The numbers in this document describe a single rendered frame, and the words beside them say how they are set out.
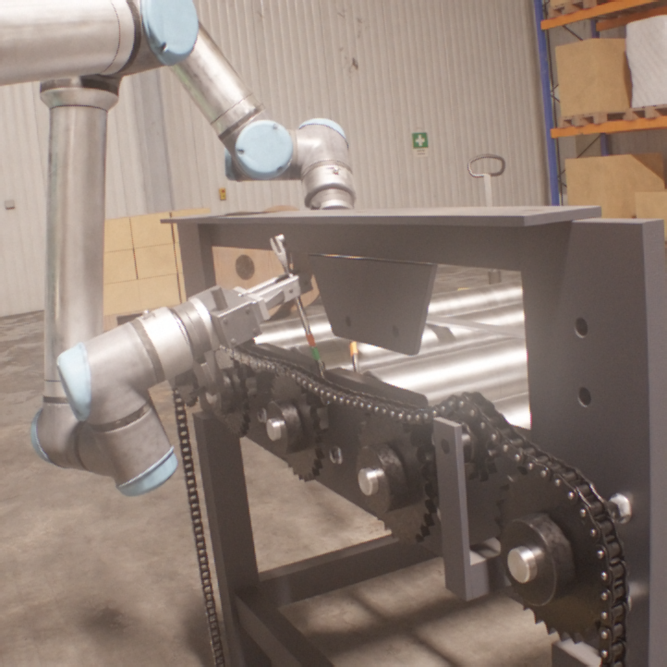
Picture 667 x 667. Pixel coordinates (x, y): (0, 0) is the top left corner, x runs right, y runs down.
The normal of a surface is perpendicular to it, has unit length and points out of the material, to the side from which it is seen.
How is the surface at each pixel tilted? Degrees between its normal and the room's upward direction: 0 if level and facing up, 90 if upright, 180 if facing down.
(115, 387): 99
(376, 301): 90
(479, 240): 90
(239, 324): 96
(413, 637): 0
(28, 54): 121
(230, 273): 90
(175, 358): 108
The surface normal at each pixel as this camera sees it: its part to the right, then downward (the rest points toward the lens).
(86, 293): 0.64, 0.03
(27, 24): 0.79, -0.07
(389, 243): -0.89, 0.17
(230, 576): 0.44, 0.12
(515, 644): -0.10, -0.98
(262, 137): 0.22, 0.22
